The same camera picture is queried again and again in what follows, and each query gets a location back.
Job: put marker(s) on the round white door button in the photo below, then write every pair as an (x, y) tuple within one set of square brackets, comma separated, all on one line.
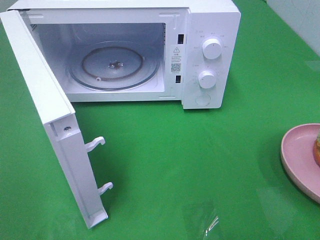
[(203, 99)]

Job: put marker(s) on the white microwave knob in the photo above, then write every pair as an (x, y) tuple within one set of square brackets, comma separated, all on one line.
[(207, 79), (212, 48)]

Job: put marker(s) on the white microwave door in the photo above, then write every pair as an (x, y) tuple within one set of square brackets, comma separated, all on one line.
[(58, 119)]

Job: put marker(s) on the pink round plate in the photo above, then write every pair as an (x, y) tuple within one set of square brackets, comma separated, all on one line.
[(298, 159)]

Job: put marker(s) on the burger with lettuce and cheese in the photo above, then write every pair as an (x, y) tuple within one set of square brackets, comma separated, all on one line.
[(316, 150)]

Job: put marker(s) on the white microwave oven body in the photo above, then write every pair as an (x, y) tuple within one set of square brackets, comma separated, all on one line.
[(177, 28)]

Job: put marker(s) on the glass microwave turntable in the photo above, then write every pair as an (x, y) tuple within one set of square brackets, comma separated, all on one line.
[(114, 65)]

